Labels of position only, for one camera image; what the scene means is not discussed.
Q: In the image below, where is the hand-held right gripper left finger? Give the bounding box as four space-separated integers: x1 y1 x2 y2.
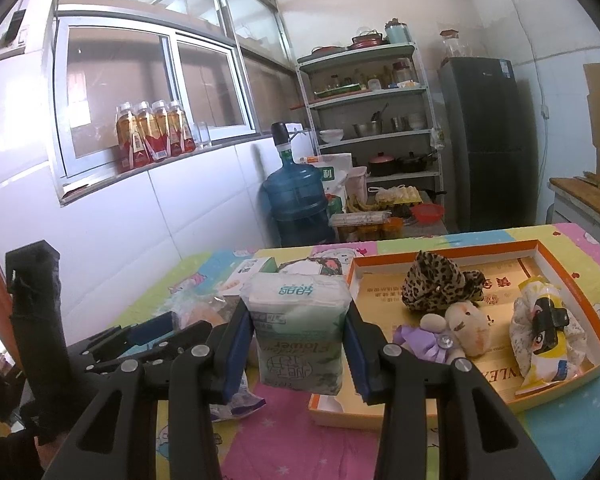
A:
42 302 253 480

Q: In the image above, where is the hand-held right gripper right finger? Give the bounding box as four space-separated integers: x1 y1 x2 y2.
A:
342 305 553 480

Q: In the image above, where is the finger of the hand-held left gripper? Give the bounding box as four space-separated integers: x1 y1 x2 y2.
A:
82 320 213 374
67 311 177 362

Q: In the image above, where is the green floral tissue pack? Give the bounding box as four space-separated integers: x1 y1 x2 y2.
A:
240 272 353 396

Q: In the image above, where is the orange rimmed cardboard box tray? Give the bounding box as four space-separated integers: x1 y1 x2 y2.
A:
307 238 600 428

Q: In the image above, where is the leopard print hair bow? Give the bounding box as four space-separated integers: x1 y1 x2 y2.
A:
401 250 486 314

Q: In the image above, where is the plush bear with purple dress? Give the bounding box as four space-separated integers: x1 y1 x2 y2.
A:
392 301 492 365

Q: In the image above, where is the white green carton box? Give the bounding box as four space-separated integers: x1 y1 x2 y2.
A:
227 257 277 292

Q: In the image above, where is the colourful cartoon printed blanket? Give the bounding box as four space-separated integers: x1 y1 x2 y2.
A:
45 222 600 480

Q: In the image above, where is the clear box of noodles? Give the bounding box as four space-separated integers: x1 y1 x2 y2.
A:
330 211 403 241

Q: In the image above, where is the red plastic basket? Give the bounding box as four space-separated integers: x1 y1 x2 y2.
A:
412 203 443 224

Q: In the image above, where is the blue water jug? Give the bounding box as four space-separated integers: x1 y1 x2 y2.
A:
260 147 331 248

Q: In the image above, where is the yellowish bag of food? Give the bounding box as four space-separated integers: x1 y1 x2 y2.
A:
370 185 422 207

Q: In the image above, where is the white plastic bin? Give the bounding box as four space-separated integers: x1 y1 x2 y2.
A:
345 166 369 202

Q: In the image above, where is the white green rice sack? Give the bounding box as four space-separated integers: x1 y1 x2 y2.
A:
305 154 353 196

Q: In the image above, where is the amber tea bottle red label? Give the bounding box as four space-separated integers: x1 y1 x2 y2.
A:
116 102 148 170
169 101 197 154
136 101 164 163
152 101 181 159

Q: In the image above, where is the red clay pot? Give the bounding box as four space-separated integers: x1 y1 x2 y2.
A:
369 152 398 177

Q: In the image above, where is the black wok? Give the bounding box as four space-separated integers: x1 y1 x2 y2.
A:
397 152 438 174

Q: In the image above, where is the black water pump dispenser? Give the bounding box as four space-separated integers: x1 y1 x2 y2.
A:
271 121 294 151

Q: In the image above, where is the aluminium sliding window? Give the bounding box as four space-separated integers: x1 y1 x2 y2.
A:
54 15 261 181

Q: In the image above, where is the dark grey fridge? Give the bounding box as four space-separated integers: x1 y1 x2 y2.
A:
437 57 538 233

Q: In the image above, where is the grey kitchen counter cabinet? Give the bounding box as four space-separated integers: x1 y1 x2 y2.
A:
547 180 600 247

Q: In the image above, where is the white metal shelf rack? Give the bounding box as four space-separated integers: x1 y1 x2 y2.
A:
296 42 446 211

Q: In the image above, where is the wooden cutting board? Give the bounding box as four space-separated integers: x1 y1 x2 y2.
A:
550 176 600 231

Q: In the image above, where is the red pan stack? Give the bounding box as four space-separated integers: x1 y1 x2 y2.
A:
350 30 386 51

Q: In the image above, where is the glass jar with red lid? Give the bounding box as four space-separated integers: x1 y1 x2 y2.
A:
439 30 473 61

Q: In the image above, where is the teal canister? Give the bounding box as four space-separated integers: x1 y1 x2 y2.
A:
384 19 412 45

